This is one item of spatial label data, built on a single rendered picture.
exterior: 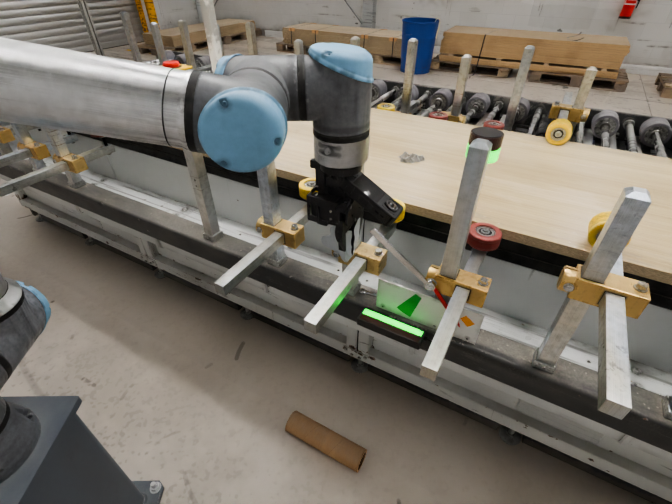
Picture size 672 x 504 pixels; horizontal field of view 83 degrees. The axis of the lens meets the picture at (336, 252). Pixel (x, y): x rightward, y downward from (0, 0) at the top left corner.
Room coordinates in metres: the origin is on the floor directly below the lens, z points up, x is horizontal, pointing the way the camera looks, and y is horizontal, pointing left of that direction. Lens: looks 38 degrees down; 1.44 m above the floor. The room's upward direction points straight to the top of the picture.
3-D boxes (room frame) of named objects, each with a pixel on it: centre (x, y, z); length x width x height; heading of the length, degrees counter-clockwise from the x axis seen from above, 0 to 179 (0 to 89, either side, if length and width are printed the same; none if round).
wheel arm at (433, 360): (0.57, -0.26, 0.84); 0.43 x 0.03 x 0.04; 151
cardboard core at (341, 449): (0.66, 0.04, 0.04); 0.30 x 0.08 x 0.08; 61
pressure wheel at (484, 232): (0.76, -0.37, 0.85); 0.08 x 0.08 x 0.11
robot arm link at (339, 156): (0.59, -0.01, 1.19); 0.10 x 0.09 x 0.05; 152
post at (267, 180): (0.89, 0.18, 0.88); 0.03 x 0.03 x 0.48; 61
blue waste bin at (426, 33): (6.47, -1.26, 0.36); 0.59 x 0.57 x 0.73; 151
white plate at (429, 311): (0.64, -0.22, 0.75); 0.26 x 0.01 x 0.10; 61
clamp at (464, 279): (0.64, -0.28, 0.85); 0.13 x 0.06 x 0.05; 61
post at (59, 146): (1.38, 1.05, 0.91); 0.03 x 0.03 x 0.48; 61
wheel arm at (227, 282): (0.83, 0.17, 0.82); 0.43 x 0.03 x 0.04; 151
